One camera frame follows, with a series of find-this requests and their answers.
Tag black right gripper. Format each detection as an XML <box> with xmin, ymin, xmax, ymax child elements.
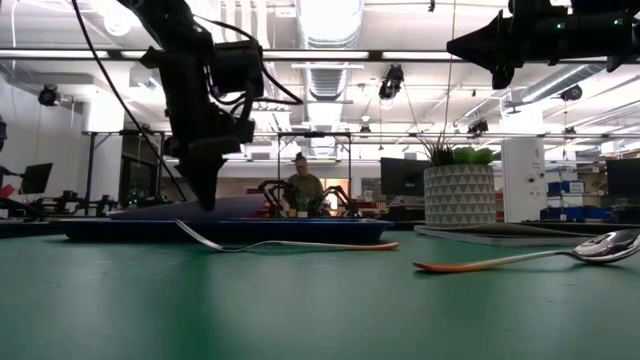
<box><xmin>446</xmin><ymin>0</ymin><xmax>574</xmax><ymax>92</ymax></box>

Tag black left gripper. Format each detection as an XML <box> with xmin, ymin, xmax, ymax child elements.
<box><xmin>141</xmin><ymin>46</ymin><xmax>257</xmax><ymax>212</ymax></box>

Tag lavender round plate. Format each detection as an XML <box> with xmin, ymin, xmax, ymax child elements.
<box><xmin>109</xmin><ymin>193</ymin><xmax>269</xmax><ymax>222</ymax></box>

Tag metal fork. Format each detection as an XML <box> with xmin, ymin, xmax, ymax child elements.
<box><xmin>174</xmin><ymin>218</ymin><xmax>401</xmax><ymax>254</ymax></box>

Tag metal spoon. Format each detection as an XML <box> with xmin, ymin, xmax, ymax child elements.
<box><xmin>412</xmin><ymin>228</ymin><xmax>640</xmax><ymax>275</ymax></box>

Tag blue plastic tray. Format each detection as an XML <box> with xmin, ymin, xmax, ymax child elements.
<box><xmin>57</xmin><ymin>216</ymin><xmax>394</xmax><ymax>245</ymax></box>

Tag green potted plant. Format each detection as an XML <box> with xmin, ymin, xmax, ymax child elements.
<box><xmin>416</xmin><ymin>131</ymin><xmax>502</xmax><ymax>168</ymax></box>

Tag person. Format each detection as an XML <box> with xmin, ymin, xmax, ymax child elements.
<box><xmin>284</xmin><ymin>151</ymin><xmax>327</xmax><ymax>217</ymax></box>

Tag white square pillar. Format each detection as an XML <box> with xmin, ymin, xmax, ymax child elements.
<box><xmin>500</xmin><ymin>136</ymin><xmax>548</xmax><ymax>224</ymax></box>

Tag white triangle-patterned planter pot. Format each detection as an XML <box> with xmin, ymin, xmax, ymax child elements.
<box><xmin>423</xmin><ymin>164</ymin><xmax>498</xmax><ymax>229</ymax></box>

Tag black computer monitor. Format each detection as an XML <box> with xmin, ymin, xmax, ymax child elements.
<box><xmin>379</xmin><ymin>156</ymin><xmax>433</xmax><ymax>198</ymax></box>
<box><xmin>18</xmin><ymin>161</ymin><xmax>54</xmax><ymax>196</ymax></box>
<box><xmin>605</xmin><ymin>157</ymin><xmax>640</xmax><ymax>198</ymax></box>

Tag green table mat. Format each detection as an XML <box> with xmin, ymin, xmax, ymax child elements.
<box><xmin>0</xmin><ymin>230</ymin><xmax>640</xmax><ymax>360</ymax></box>

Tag blue storage bins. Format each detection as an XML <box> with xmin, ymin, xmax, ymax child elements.
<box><xmin>546</xmin><ymin>179</ymin><xmax>614</xmax><ymax>222</ymax></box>

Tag overhead bar with light strips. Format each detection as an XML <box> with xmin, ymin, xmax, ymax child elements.
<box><xmin>0</xmin><ymin>47</ymin><xmax>640</xmax><ymax>65</ymax></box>

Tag thin hanging cable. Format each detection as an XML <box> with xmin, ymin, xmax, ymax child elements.
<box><xmin>442</xmin><ymin>0</ymin><xmax>459</xmax><ymax>136</ymax></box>

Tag black overhead camera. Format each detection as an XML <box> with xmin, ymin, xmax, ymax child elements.
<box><xmin>377</xmin><ymin>63</ymin><xmax>406</xmax><ymax>102</ymax></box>

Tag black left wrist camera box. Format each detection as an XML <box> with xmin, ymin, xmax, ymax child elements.
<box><xmin>213</xmin><ymin>40</ymin><xmax>265</xmax><ymax>100</ymax></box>

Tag long black cable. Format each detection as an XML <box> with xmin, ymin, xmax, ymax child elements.
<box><xmin>71</xmin><ymin>0</ymin><xmax>189</xmax><ymax>203</ymax></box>

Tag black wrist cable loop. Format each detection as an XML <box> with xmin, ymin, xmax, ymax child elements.
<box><xmin>193</xmin><ymin>13</ymin><xmax>305</xmax><ymax>119</ymax></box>

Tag black workstation frame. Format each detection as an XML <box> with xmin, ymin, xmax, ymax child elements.
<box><xmin>275</xmin><ymin>131</ymin><xmax>354</xmax><ymax>219</ymax></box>

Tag silver ventilation duct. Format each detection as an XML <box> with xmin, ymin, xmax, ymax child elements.
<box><xmin>293</xmin><ymin>0</ymin><xmax>366</xmax><ymax>157</ymax></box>

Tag black aluminium table frame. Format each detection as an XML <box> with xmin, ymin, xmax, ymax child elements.
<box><xmin>0</xmin><ymin>218</ymin><xmax>640</xmax><ymax>239</ymax></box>

